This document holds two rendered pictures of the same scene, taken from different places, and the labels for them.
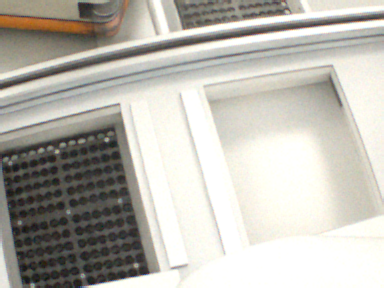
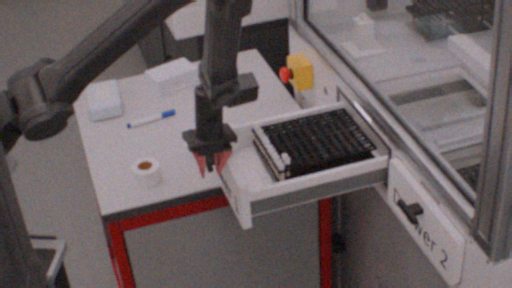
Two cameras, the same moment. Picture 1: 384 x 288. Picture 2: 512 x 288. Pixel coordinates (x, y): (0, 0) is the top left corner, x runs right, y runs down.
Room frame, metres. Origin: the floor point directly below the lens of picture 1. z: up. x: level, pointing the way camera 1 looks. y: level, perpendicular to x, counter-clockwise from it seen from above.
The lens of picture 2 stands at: (0.81, 1.43, 1.88)
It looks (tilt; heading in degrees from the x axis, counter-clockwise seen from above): 35 degrees down; 268
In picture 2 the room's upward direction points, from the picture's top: 2 degrees counter-clockwise
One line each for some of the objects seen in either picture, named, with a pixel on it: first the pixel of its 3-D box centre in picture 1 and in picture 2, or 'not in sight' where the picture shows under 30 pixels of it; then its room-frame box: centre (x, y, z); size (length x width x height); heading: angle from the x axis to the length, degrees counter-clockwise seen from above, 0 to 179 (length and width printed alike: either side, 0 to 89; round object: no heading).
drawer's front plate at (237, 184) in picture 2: not in sight; (225, 169); (0.93, 0.01, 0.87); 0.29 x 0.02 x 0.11; 108
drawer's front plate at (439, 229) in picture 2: not in sight; (423, 219); (0.54, 0.22, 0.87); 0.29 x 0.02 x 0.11; 108
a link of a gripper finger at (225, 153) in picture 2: not in sight; (211, 156); (0.95, 0.05, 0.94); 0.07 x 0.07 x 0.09; 20
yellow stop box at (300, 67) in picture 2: not in sight; (298, 72); (0.75, -0.39, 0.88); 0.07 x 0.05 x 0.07; 108
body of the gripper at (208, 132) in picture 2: not in sight; (209, 126); (0.95, 0.05, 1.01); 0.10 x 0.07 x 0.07; 20
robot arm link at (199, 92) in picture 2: not in sight; (211, 99); (0.94, 0.05, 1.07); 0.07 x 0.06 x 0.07; 29
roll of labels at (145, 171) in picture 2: not in sight; (146, 172); (1.13, -0.12, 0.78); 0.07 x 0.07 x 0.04
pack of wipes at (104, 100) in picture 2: not in sight; (103, 99); (1.29, -0.48, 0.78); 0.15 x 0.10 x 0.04; 103
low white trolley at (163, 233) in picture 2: not in sight; (202, 231); (1.04, -0.38, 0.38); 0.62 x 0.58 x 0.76; 108
